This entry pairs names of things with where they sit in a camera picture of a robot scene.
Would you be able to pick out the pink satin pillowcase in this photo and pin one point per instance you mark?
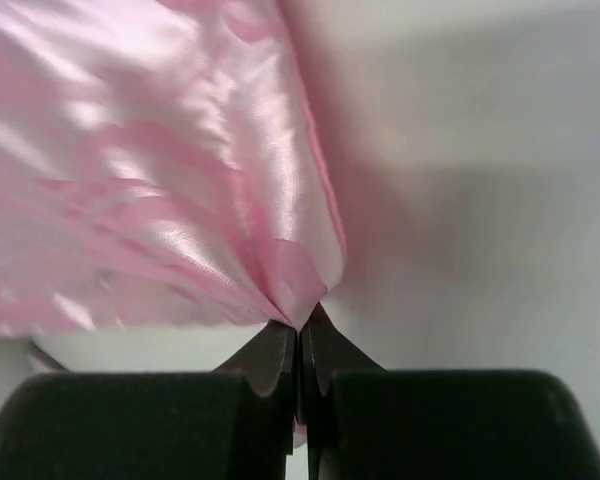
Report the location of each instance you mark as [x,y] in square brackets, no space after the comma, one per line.
[159,162]

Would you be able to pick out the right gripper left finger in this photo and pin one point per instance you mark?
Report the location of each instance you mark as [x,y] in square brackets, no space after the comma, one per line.
[266,361]

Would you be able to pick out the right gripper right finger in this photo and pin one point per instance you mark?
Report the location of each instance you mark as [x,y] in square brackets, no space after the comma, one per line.
[329,362]

